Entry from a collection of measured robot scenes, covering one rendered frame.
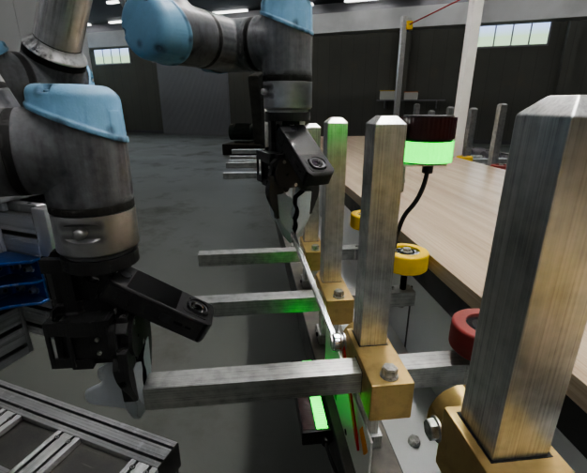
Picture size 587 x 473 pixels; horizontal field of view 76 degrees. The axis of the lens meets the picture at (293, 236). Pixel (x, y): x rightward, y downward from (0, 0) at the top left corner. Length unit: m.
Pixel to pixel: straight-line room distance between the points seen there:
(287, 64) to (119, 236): 0.34
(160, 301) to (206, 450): 1.20
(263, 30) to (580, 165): 0.48
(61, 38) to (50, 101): 0.57
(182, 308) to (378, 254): 0.23
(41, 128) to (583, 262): 0.38
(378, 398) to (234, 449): 1.14
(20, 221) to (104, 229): 0.45
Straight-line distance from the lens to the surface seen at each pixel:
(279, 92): 0.59
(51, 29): 0.93
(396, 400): 0.48
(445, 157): 0.44
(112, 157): 0.38
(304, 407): 0.67
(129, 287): 0.41
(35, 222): 0.80
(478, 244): 0.83
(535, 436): 0.28
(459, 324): 0.52
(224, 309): 0.70
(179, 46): 0.53
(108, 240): 0.39
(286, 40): 0.59
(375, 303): 0.48
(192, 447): 1.60
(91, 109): 0.37
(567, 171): 0.20
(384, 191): 0.43
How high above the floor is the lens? 1.16
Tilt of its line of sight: 19 degrees down
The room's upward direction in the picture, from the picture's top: straight up
